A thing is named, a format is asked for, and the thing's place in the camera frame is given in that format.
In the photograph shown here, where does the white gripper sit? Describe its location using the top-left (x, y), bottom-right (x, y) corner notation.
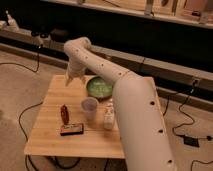
top-left (65, 61), bottom-right (86, 86)

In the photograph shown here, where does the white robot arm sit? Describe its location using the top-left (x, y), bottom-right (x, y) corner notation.
top-left (64, 37), bottom-right (178, 171)

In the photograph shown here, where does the green ceramic bowl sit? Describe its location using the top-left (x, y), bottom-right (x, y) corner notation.
top-left (86, 76), bottom-right (113, 99)

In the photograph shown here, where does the translucent plastic cup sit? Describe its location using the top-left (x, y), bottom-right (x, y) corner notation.
top-left (81, 97), bottom-right (99, 120)

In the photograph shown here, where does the wooden table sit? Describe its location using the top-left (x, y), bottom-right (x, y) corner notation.
top-left (23, 74), bottom-right (158, 160)

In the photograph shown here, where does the black box on ledge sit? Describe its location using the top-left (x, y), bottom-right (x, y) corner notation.
top-left (50, 29), bottom-right (69, 42)

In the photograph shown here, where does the dark red rectangular box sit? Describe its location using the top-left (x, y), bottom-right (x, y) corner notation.
top-left (60, 123), bottom-right (84, 136)

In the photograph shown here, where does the white plastic bottle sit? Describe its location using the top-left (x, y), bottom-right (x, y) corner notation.
top-left (104, 99), bottom-right (115, 130)

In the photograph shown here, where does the white spray bottle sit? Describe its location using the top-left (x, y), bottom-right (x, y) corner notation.
top-left (5, 10), bottom-right (19, 31)

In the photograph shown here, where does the black power adapter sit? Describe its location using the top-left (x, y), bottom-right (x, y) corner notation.
top-left (183, 136), bottom-right (199, 147)

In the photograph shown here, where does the black floor cable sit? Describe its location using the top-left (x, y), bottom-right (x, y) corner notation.
top-left (0, 44), bottom-right (81, 171)

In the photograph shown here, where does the black adapter cable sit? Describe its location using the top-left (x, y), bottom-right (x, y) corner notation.
top-left (162, 79), bottom-right (213, 141)

